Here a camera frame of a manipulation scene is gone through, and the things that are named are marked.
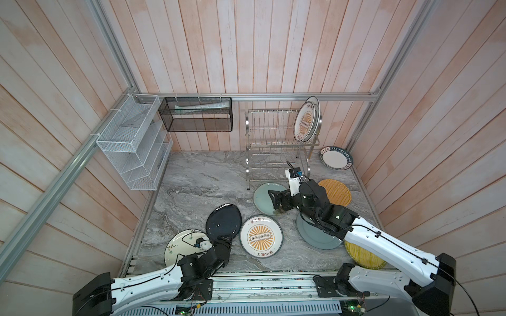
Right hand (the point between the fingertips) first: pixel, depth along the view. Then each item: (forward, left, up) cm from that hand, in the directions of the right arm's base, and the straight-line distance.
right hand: (277, 188), depth 74 cm
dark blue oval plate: (-2, +24, -27) cm, 36 cm away
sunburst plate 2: (-9, +6, -25) cm, 27 cm away
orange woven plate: (+14, -35, -25) cm, 45 cm away
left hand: (-13, +18, -22) cm, 31 cm away
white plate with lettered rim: (+40, -41, -25) cm, 63 cm away
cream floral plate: (-18, +35, -11) cm, 40 cm away
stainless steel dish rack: (+40, -1, -20) cm, 45 cm away
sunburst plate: (+32, -13, +8) cm, 35 cm away
